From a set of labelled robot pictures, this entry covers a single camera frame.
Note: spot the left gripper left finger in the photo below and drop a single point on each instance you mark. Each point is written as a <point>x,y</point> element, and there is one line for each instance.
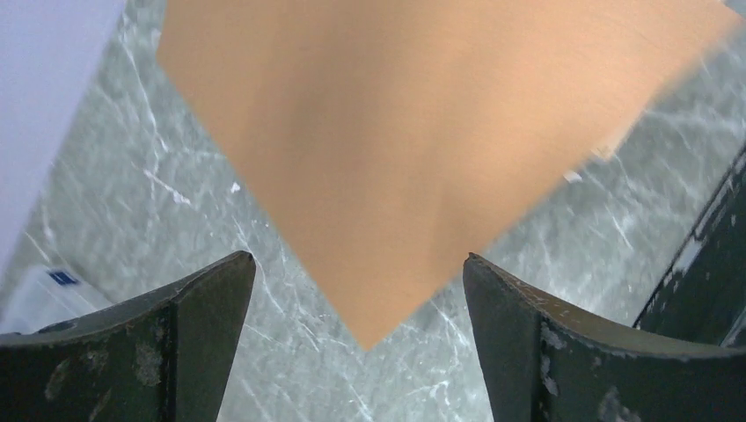
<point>165,355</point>

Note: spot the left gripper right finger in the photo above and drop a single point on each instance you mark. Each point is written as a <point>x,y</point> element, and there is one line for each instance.
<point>545,359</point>

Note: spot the brown backing board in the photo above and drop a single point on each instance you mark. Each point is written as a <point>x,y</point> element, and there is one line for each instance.
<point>387,140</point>

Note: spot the clear plastic organizer box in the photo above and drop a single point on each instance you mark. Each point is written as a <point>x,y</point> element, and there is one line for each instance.
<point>47,296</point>

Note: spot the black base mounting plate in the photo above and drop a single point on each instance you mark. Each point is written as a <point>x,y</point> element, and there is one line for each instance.
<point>701,296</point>

